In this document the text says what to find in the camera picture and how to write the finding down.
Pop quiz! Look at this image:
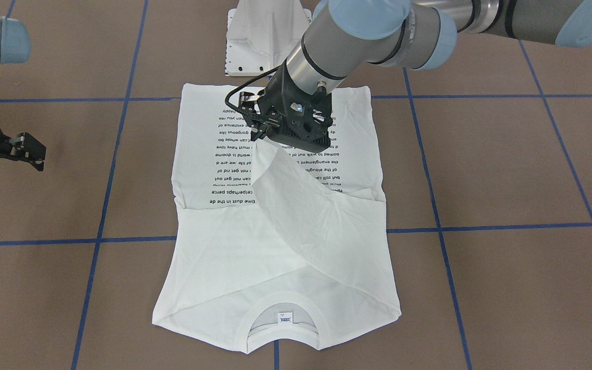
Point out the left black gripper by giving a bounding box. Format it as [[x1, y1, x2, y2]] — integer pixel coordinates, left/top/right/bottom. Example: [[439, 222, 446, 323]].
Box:
[[238, 65, 332, 153]]

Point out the white long-sleeve printed shirt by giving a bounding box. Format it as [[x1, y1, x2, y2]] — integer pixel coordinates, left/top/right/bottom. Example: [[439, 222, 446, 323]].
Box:
[[151, 83, 401, 354]]

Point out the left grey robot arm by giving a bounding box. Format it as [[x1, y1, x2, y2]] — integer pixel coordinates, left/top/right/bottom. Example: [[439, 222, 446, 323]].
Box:
[[225, 1, 592, 154]]

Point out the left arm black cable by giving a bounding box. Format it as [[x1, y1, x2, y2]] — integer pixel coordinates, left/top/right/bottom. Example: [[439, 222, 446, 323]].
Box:
[[224, 66, 281, 111]]

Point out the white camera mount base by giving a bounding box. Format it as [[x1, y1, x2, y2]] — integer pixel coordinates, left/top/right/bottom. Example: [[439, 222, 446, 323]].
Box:
[[224, 1, 312, 77]]

